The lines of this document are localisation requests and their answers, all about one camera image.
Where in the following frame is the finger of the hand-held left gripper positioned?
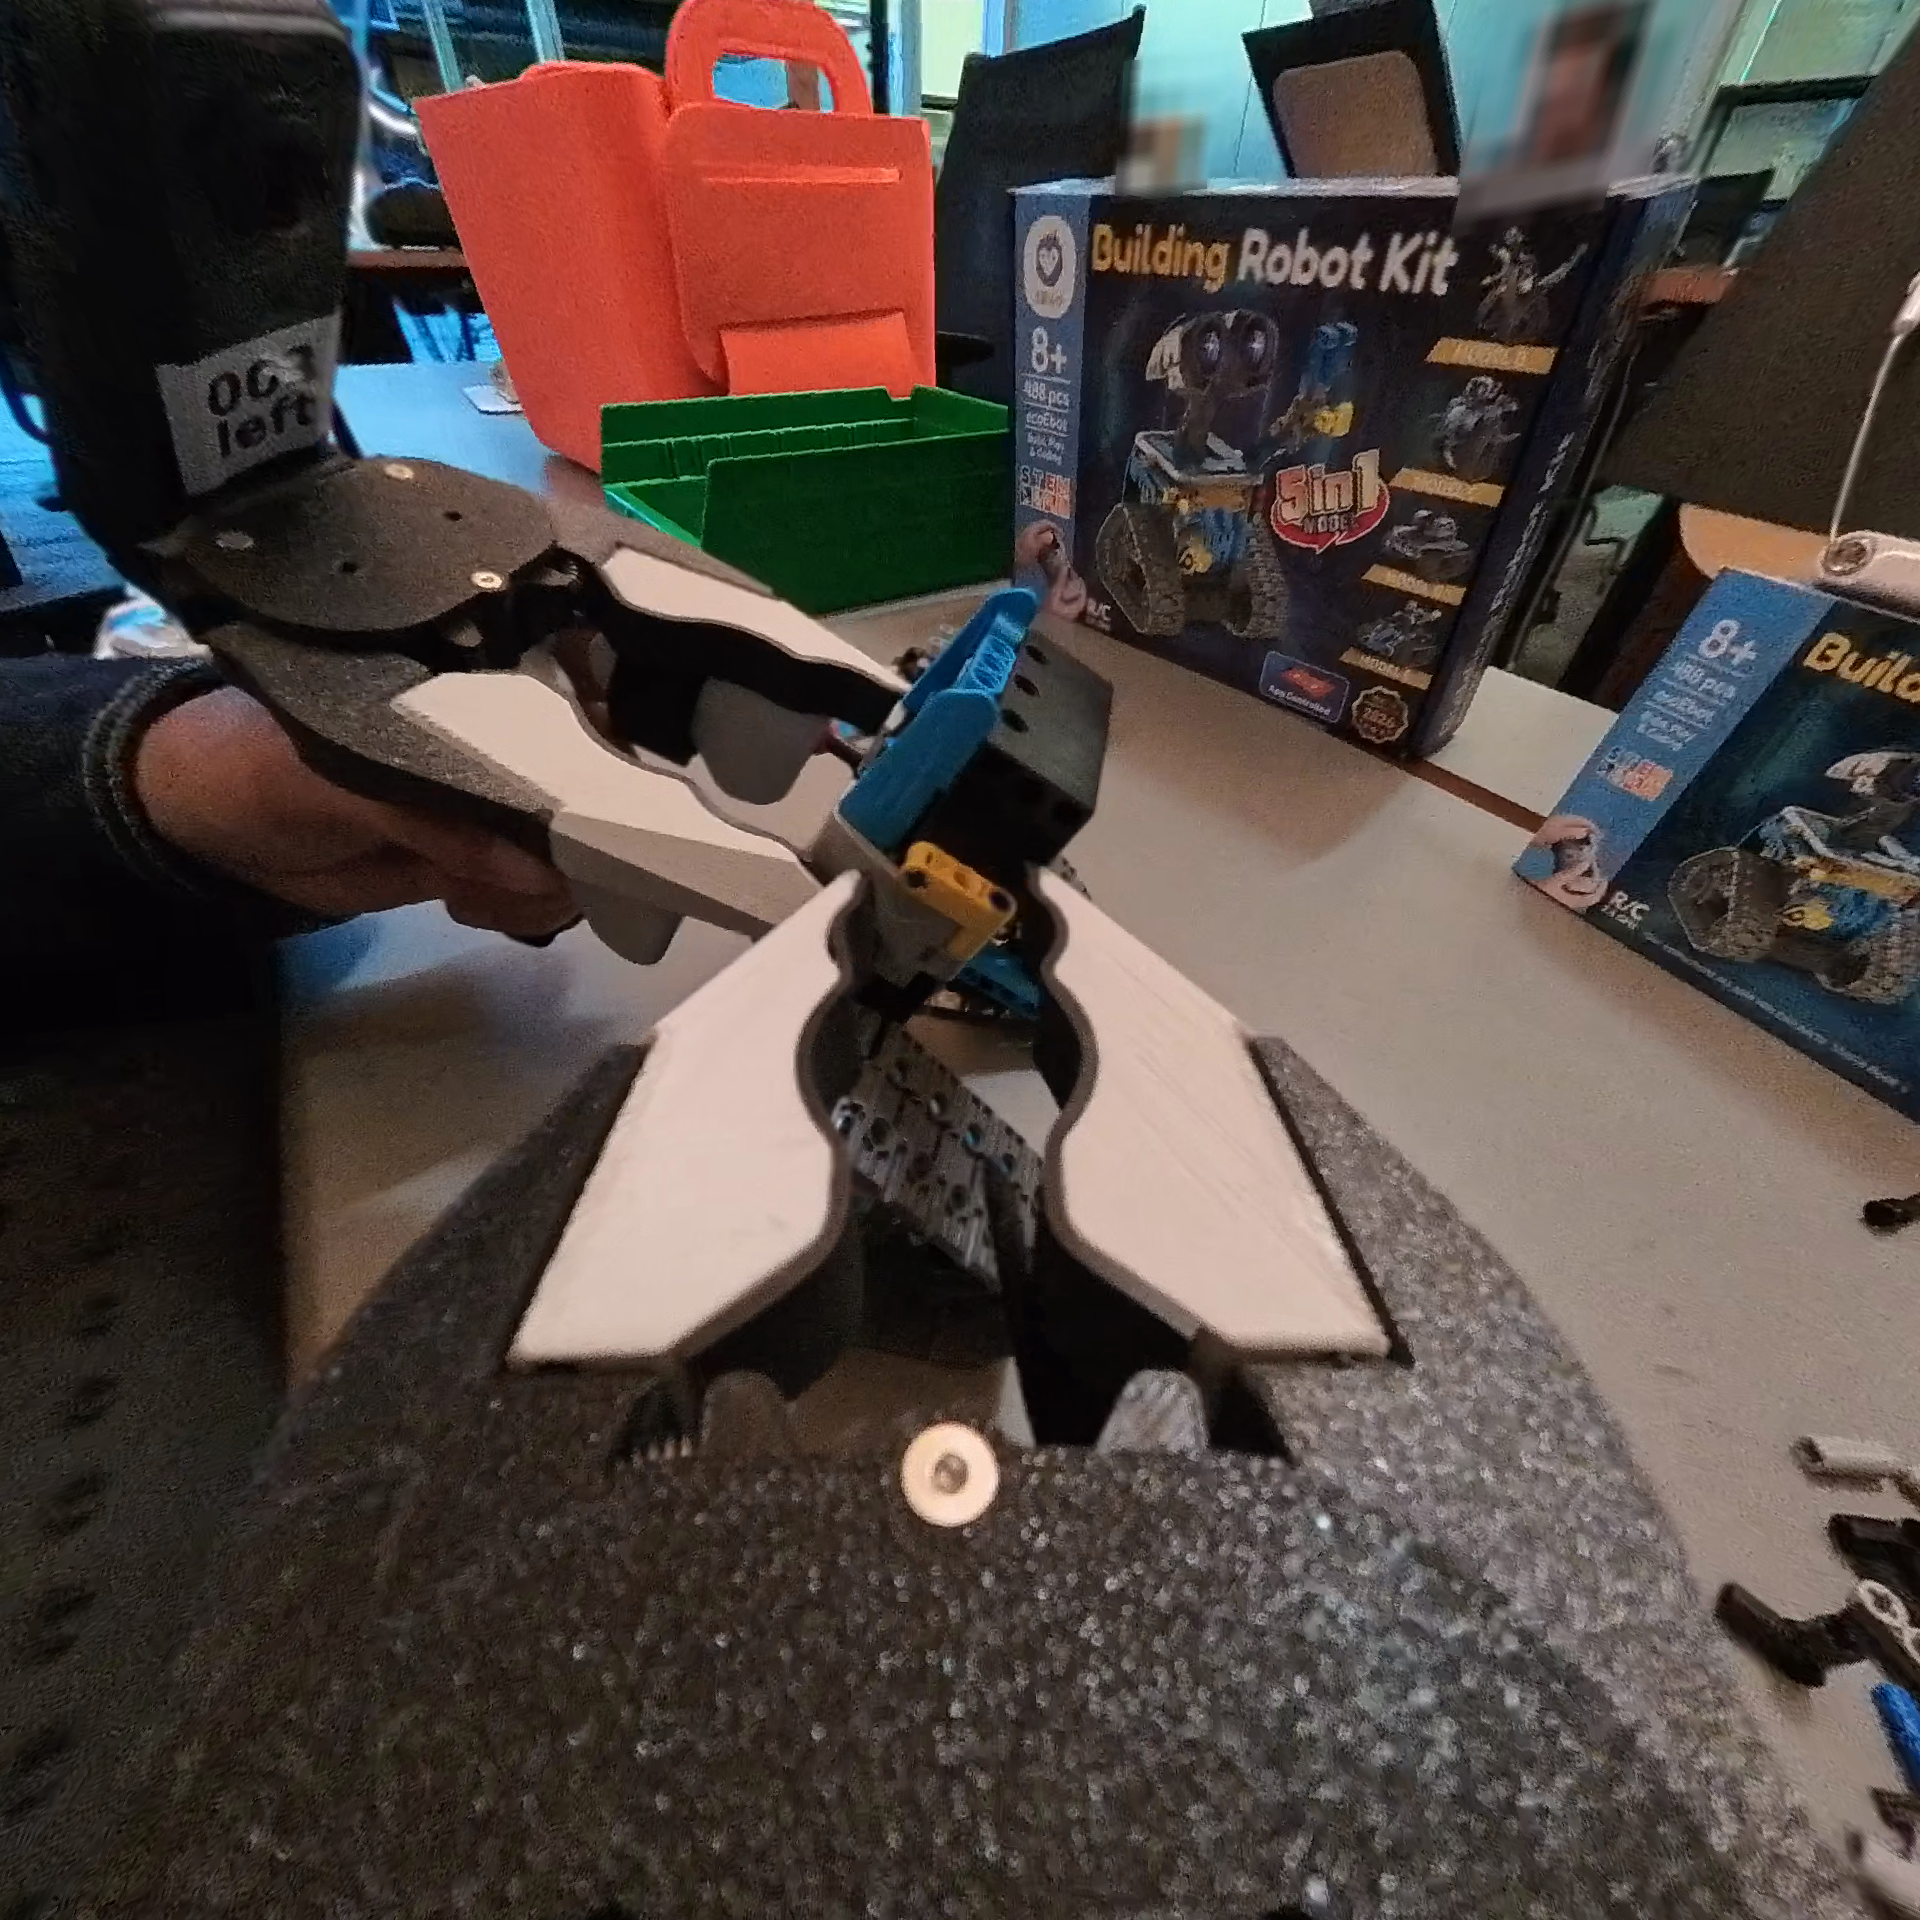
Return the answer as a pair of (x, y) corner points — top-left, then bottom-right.
(596, 544), (921, 801)
(398, 672), (822, 944)

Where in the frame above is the person's left forearm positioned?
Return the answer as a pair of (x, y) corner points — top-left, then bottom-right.
(0, 650), (293, 1052)

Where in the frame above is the small robot kit box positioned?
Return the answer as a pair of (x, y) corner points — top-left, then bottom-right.
(1513, 565), (1920, 1125)

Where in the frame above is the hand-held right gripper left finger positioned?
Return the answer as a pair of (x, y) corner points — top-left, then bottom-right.
(506, 875), (866, 1375)

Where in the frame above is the light grey desk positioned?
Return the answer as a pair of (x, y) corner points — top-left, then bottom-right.
(278, 361), (1920, 1920)

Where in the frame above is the black framed panel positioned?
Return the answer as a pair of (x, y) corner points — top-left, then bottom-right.
(1245, 0), (1463, 182)

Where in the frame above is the black dimpled mat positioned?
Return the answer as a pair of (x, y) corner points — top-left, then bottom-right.
(0, 1020), (303, 1920)

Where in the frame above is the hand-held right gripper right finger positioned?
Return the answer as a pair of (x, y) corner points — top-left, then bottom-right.
(1028, 875), (1388, 1367)

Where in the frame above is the pile of small brick parts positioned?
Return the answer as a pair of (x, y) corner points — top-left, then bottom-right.
(1718, 1431), (1920, 1920)

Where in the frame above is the green plastic bin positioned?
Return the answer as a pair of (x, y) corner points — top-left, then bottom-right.
(601, 387), (1013, 617)

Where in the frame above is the white tipped rod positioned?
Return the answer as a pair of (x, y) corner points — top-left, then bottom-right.
(1836, 270), (1920, 544)

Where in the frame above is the person's left hand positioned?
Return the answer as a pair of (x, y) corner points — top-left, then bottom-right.
(136, 687), (582, 947)

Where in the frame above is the black partition panel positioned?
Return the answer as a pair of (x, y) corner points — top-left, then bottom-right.
(1612, 28), (1920, 520)

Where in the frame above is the blue grey tracked toy robot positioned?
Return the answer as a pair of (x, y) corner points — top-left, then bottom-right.
(808, 587), (1121, 1292)

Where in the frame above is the large robot kit box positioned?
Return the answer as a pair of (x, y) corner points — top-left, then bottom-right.
(1009, 177), (1696, 758)

